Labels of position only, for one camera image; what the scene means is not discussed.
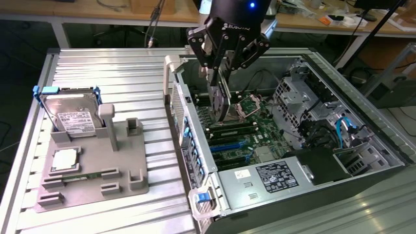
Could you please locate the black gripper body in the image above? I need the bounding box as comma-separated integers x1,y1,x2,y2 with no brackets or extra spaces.
207,0,271,38

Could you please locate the black graphics card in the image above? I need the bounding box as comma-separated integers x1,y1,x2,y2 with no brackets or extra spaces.
197,41,240,124

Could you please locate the wooden desk with clutter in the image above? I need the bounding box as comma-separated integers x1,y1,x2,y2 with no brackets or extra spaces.
272,0,416,70

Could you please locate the metal socket cover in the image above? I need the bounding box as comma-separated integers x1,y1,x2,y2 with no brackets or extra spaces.
233,94,264,118

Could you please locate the metal disk bay cage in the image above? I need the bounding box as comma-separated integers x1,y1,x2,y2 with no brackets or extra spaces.
272,62,328,131

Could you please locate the black chair base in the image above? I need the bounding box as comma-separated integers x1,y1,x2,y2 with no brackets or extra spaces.
92,24,159,48

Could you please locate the CPU socket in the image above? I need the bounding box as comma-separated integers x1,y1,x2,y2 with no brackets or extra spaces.
229,107,244,125

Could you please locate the green motherboard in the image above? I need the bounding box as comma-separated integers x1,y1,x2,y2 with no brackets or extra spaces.
193,91,308,172

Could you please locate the black installed RAM stick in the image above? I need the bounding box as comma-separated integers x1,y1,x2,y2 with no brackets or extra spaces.
208,125,257,139

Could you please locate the black tripod pole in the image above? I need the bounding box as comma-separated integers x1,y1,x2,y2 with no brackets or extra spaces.
335,0,409,69

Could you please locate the blue expansion slot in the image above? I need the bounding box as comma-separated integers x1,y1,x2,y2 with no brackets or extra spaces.
209,142,244,153

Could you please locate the open PC case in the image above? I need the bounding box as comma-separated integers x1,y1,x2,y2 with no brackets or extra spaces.
161,53,412,234

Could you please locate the black monitor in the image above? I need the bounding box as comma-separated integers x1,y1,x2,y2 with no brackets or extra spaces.
352,0,407,10

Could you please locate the black expansion slot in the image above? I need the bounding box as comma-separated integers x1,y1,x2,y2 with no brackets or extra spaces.
213,156,248,169

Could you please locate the grey computer tower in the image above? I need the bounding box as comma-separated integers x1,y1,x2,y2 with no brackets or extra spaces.
367,75,416,108

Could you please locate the hard disk in blue carrier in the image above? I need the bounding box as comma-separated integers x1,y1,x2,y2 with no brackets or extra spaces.
31,85,104,138

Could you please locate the black plastic cover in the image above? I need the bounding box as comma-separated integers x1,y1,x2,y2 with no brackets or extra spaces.
281,148,353,186

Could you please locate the grey vented disk bay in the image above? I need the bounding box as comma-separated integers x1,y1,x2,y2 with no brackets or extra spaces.
333,142,391,176

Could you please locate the grey parts rack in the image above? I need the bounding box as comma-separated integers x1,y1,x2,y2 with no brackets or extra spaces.
33,103,151,214

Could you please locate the grey power supply unit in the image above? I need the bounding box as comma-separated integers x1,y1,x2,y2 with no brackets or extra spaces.
216,156,315,212

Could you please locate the silver CPU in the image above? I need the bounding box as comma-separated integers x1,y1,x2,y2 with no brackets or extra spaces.
52,150,80,171

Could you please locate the green RAM stick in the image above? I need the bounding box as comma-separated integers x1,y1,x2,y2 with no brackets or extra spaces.
61,172,104,182

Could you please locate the black looped wire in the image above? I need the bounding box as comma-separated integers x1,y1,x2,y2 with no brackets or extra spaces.
245,69,280,96

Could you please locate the thin cable with metal plug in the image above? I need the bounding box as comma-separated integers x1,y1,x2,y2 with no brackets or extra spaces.
144,0,165,48

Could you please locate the wooden desk with white frame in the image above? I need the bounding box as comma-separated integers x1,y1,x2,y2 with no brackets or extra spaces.
0,0,201,49

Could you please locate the blue disk wire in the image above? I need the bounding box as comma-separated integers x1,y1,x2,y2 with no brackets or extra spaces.
336,116,355,150

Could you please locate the aluminium frame post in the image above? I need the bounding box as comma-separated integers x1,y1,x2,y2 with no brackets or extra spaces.
363,42,416,98

